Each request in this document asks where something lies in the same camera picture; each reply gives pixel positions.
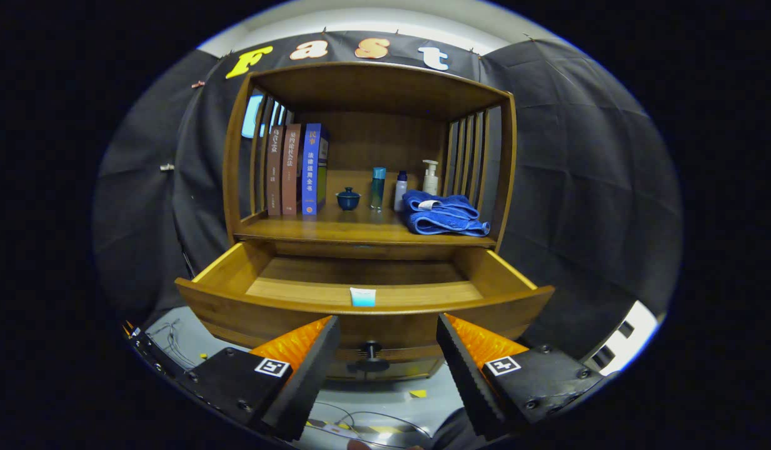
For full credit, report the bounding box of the black backdrop cloth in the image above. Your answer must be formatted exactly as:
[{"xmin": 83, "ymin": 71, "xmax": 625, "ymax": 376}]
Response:
[{"xmin": 92, "ymin": 30, "xmax": 683, "ymax": 376}]

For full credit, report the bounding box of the teal bottle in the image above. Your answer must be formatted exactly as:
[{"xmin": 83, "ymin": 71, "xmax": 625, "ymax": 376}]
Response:
[{"xmin": 369, "ymin": 166, "xmax": 387, "ymax": 211}]

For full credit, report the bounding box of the wooden countertop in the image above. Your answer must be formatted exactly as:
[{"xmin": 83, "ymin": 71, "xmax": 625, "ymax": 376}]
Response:
[{"xmin": 234, "ymin": 170, "xmax": 495, "ymax": 248}]

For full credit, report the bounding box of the black floor device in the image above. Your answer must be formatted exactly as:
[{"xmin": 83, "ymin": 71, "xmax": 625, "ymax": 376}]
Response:
[{"xmin": 126, "ymin": 325, "xmax": 174, "ymax": 376}]

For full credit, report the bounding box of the reddish brown book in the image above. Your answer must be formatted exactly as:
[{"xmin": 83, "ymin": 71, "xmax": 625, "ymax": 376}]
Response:
[{"xmin": 281, "ymin": 123, "xmax": 304, "ymax": 216}]

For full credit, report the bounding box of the white panel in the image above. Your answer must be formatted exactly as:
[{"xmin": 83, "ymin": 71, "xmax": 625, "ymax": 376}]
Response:
[{"xmin": 582, "ymin": 300, "xmax": 664, "ymax": 376}]

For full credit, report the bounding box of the blue book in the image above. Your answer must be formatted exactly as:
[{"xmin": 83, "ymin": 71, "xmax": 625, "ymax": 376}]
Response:
[{"xmin": 301, "ymin": 122, "xmax": 330, "ymax": 216}]

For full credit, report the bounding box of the wooden cabinet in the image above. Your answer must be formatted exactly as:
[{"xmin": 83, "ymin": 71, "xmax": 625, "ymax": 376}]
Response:
[{"xmin": 175, "ymin": 61, "xmax": 556, "ymax": 382}]

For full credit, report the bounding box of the blue folded towel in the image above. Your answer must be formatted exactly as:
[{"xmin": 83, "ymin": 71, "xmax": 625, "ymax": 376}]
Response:
[{"xmin": 402, "ymin": 190, "xmax": 491, "ymax": 237}]

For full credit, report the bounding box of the thin grey cable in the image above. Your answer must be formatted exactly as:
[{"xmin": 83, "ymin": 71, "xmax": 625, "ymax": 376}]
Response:
[{"xmin": 145, "ymin": 319, "xmax": 199, "ymax": 369}]

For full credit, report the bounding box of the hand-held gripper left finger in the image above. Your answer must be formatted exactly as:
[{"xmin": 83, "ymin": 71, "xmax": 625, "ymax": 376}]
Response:
[{"xmin": 176, "ymin": 316, "xmax": 341, "ymax": 442}]

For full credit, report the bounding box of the white floor cable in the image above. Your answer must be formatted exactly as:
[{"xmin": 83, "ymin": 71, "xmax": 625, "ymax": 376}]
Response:
[{"xmin": 307, "ymin": 400, "xmax": 433, "ymax": 448}]

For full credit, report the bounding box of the wooden drawer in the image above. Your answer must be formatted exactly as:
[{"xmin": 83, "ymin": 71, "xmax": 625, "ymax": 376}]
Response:
[{"xmin": 175, "ymin": 241, "xmax": 556, "ymax": 369}]

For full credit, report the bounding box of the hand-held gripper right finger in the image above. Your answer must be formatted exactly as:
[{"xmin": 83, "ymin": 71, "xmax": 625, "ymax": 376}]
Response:
[{"xmin": 435, "ymin": 314, "xmax": 619, "ymax": 439}]

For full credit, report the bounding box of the dark brown book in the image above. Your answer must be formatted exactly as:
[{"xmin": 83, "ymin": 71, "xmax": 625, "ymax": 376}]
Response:
[{"xmin": 265, "ymin": 125, "xmax": 286, "ymax": 217}]

